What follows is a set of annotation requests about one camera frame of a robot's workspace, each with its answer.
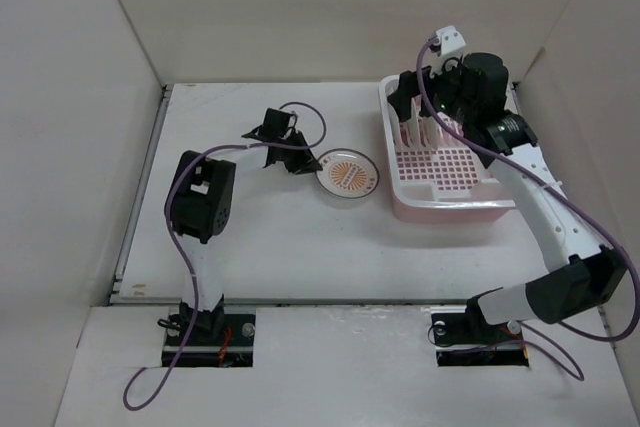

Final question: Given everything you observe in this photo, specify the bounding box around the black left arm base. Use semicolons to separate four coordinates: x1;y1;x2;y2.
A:
157;312;256;368

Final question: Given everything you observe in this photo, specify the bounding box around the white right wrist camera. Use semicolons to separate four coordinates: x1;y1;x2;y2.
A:
429;25;466;72

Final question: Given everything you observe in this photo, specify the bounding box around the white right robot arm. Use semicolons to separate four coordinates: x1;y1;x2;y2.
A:
378;53;629;343

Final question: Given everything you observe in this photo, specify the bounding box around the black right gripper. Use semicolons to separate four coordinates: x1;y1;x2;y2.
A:
386;54;476;126

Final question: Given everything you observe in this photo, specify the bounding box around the orange sunburst plate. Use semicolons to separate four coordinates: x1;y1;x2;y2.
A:
315;148;380;200
399;122;420;150

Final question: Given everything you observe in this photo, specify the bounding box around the aluminium table edge rail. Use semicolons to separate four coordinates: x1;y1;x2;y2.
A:
107;84;174;305

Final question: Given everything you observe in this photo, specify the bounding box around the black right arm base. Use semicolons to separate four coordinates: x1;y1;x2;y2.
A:
429;309;529;367

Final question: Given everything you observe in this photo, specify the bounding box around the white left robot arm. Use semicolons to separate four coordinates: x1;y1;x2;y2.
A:
164;101;322;344

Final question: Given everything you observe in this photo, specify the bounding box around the white pink dish rack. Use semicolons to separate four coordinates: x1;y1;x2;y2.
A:
378;75;515;224

